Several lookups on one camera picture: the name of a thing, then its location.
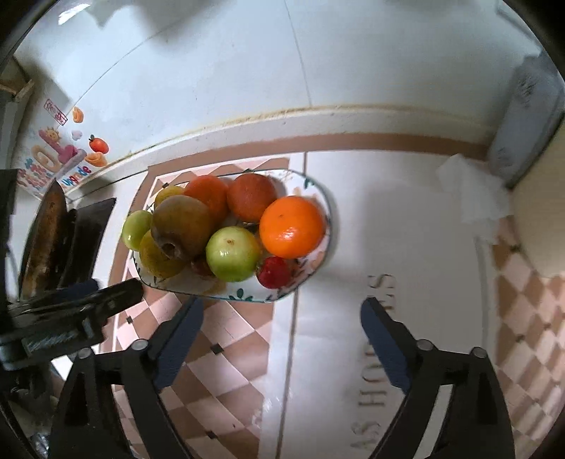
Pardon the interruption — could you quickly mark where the cream utensil holder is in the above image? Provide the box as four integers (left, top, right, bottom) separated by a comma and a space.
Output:
507, 174, 565, 280

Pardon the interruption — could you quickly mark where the oval patterned ceramic plate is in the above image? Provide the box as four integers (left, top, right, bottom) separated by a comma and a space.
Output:
135, 170, 332, 304

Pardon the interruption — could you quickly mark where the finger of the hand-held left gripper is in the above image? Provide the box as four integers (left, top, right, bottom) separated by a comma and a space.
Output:
86, 278, 144, 317
18, 278, 100, 310

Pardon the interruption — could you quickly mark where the grey spray can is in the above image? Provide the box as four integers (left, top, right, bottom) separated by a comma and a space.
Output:
488, 55, 562, 188

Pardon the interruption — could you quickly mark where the black gas stove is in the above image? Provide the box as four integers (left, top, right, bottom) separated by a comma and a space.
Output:
57, 197, 117, 287

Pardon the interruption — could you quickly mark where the white crumpled cloth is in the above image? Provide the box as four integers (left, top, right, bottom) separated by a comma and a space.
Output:
436, 154, 513, 244

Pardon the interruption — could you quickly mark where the small yellow fruit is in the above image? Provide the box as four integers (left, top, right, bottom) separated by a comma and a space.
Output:
154, 185, 186, 209

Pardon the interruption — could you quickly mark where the brown green pear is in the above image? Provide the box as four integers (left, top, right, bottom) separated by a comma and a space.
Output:
150, 195, 216, 262

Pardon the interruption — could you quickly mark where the large yellow fruit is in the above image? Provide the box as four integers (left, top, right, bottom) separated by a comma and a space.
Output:
139, 229, 188, 280

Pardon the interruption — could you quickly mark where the red brown round fruit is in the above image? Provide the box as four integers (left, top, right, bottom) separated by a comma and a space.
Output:
226, 173, 278, 223

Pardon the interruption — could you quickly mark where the black frying pan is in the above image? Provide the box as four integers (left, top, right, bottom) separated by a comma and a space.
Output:
20, 179, 68, 301

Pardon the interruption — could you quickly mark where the orange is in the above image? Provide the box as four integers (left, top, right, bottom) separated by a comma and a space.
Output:
259, 196, 326, 260
184, 175, 230, 222

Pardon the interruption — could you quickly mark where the checkered printed table mat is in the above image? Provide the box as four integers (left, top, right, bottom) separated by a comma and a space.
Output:
95, 132, 565, 459

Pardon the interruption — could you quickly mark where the colourful wall sticker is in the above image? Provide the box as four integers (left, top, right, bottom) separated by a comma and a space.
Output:
18, 99, 109, 195

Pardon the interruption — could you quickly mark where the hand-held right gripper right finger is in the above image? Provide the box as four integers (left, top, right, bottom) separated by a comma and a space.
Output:
361, 297, 515, 459

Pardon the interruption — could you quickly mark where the large green apple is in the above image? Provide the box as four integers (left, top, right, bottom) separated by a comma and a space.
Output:
206, 226, 261, 282

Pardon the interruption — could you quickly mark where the small green fruit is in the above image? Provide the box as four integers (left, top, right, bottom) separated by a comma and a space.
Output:
122, 210, 154, 251

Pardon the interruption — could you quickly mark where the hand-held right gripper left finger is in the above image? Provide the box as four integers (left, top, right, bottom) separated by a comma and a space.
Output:
49, 297, 204, 459

